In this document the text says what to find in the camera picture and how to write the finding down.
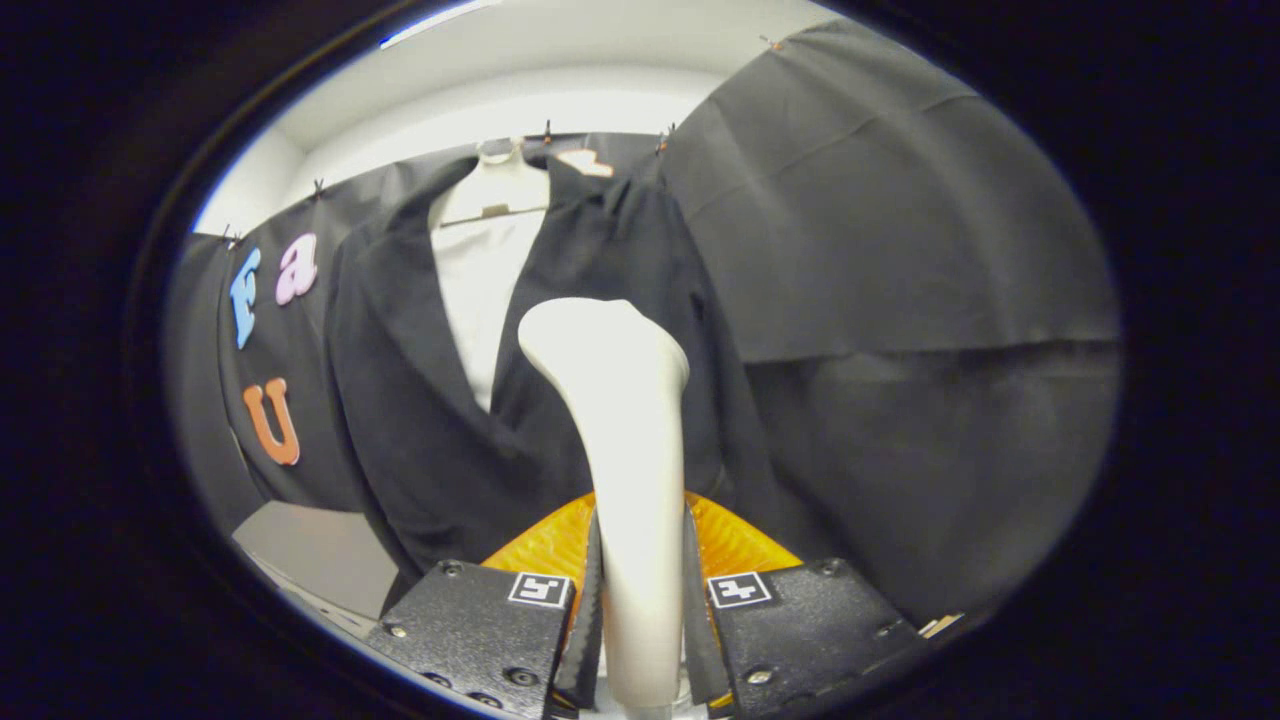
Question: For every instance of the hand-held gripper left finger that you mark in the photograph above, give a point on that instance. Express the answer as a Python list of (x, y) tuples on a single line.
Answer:
[(585, 640)]

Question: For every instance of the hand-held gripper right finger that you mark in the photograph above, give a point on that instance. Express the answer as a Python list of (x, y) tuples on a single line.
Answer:
[(700, 640)]

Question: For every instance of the white garment steamer head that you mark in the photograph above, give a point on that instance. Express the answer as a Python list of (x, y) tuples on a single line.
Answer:
[(635, 480)]

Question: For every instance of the black blazer jacket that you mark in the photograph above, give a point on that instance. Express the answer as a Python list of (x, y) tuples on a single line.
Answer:
[(420, 420)]

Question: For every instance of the grey cabinet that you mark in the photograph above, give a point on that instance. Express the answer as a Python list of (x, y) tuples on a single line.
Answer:
[(310, 550)]

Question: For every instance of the white fabric ironing panel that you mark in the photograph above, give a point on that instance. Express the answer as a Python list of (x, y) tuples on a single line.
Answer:
[(480, 290)]

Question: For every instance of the black backdrop cloth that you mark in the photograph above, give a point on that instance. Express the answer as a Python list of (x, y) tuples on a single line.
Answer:
[(900, 250)]

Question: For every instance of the white plastic hanger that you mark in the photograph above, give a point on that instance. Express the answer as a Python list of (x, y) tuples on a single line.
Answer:
[(495, 185)]

